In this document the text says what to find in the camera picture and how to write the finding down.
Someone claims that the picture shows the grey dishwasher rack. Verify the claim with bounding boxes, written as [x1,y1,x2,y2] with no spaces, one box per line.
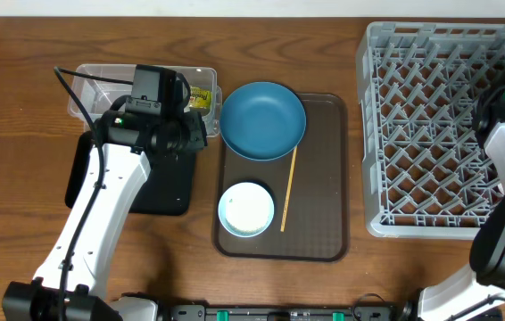
[356,21,505,240]

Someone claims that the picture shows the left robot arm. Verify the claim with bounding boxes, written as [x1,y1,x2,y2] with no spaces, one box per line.
[2,111,207,320]

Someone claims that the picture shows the wooden chopstick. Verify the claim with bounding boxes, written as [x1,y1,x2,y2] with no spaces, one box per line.
[280,146,297,233]

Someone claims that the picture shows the light blue small bowl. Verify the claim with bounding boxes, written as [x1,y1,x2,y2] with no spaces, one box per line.
[218,182,275,238]

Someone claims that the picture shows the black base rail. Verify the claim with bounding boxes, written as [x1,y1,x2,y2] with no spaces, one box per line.
[162,304,411,321]

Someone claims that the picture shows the yellow green snack wrapper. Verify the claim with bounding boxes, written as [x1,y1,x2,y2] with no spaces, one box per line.
[188,86,213,111]

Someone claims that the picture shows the dark blue bowl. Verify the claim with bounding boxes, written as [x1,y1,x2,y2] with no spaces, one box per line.
[219,82,307,161]

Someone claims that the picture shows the clear plastic bin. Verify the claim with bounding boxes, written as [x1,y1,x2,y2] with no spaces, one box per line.
[71,64,222,137]

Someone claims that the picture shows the brown serving tray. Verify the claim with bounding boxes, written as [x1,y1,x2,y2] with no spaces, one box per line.
[212,94,349,262]

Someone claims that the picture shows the black plastic tray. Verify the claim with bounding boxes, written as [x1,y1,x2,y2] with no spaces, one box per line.
[64,131,196,216]

